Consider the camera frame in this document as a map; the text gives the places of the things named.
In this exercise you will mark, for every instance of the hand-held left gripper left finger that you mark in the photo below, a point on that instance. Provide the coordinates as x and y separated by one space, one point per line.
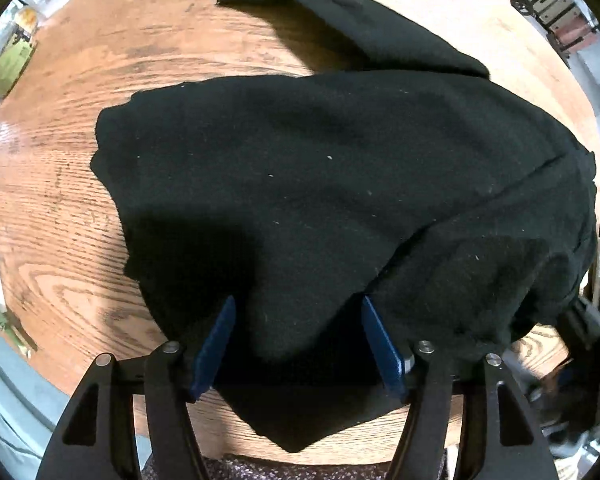
215 350

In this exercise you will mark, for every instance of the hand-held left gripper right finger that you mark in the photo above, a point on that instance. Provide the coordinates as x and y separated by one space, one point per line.
382 350

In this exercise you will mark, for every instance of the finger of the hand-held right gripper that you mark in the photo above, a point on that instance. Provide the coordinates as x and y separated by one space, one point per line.
582 317

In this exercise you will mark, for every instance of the black sweater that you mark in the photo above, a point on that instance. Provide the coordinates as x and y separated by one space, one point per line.
305 185

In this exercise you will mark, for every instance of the speckled grey clothing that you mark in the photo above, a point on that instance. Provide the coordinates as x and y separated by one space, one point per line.
280 467

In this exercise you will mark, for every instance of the green leek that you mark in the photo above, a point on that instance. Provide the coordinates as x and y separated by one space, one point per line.
0 317

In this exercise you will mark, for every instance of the beige storage crates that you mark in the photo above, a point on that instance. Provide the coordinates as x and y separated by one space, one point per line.
569 25

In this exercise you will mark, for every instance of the glass jar with green label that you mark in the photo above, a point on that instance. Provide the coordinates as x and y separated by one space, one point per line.
10 60

